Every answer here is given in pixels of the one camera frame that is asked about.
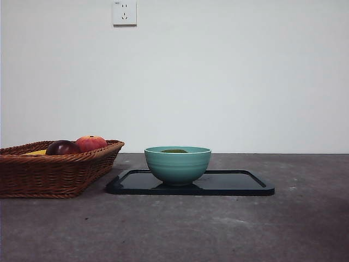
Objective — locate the green avocado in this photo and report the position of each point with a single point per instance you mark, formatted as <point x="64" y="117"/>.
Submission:
<point x="173" y="151"/>

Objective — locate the teal ribbed bowl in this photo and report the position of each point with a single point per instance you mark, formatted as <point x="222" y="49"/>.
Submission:
<point x="177" y="169"/>

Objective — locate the black rectangular tray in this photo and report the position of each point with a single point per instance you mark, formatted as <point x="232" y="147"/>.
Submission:
<point x="234" y="184"/>

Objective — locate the dark red apple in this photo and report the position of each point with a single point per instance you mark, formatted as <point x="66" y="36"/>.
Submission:
<point x="62" y="147"/>

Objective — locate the brown wicker basket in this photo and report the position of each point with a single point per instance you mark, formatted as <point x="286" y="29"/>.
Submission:
<point x="54" y="174"/>

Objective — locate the yellow banana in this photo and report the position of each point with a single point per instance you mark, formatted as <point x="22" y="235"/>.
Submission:
<point x="35" y="152"/>

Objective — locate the white wall socket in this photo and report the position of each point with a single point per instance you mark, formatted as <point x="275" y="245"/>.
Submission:
<point x="124" y="13"/>

